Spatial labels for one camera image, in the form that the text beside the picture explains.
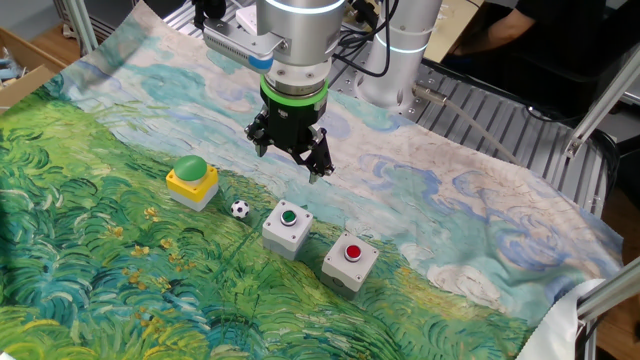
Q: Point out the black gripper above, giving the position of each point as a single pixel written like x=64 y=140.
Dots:
x=292 y=125

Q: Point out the grey box green push button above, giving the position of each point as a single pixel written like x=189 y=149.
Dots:
x=285 y=235

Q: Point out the yellow box green mushroom button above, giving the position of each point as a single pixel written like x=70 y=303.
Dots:
x=192 y=187

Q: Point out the grey box red push button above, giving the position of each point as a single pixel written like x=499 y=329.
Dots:
x=345 y=272

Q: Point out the bare person forearm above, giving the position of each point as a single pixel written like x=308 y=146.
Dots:
x=500 y=32

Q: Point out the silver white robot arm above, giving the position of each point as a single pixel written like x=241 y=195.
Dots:
x=300 y=35

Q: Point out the small soccer ball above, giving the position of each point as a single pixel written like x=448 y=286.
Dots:
x=240 y=209

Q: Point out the tan wooden board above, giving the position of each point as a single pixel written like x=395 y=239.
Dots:
x=452 y=25

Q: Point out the painted landscape cloth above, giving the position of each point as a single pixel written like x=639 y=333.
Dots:
x=125 y=280

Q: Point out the cardboard box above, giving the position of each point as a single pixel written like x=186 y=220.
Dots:
x=30 y=75

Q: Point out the person in black shirt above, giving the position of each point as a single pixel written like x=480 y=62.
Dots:
x=575 y=30

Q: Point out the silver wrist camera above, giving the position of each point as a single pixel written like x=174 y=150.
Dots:
x=235 y=45

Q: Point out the aluminium frame post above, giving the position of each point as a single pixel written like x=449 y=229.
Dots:
x=610 y=292
x=600 y=107
x=82 y=25

